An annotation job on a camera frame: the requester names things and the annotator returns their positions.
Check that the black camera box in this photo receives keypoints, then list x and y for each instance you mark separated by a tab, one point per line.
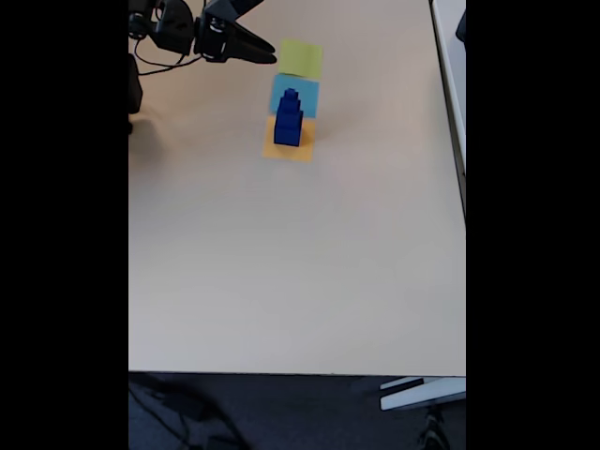
229	7

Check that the white table foot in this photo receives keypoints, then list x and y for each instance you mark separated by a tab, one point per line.
422	396

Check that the orange paper square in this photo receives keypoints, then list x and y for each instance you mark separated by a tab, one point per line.
290	154

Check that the white adjacent table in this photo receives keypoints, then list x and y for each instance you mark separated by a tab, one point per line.
450	70

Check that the small blue cube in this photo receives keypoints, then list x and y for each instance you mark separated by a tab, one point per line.
290	103

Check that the light blue paper square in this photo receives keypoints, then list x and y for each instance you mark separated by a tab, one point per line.
307	94

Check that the large blue cube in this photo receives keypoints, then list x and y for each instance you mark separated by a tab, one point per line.
287	136

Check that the dark object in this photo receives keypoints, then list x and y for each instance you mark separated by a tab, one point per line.
461	25

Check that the green paper square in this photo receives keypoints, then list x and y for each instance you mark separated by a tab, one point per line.
302	58

